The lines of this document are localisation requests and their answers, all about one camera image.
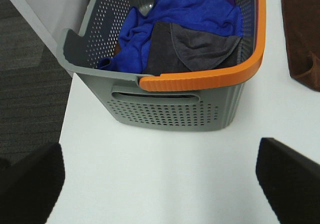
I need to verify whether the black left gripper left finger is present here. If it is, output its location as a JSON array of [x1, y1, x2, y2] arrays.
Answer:
[[0, 143, 66, 223]]

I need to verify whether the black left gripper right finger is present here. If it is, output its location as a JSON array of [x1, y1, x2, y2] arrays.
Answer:
[[255, 137, 320, 223]]

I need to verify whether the brown towel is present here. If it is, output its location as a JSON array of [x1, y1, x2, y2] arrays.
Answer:
[[281, 0, 320, 91]]

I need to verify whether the grey towel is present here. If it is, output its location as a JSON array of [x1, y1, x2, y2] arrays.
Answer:
[[143, 22, 242, 76]]

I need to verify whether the blue towel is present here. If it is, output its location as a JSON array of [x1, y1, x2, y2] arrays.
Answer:
[[97, 0, 243, 74]]

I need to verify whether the grey orange-rimmed laundry basket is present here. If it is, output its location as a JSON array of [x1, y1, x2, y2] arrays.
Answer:
[[56, 0, 266, 131]]

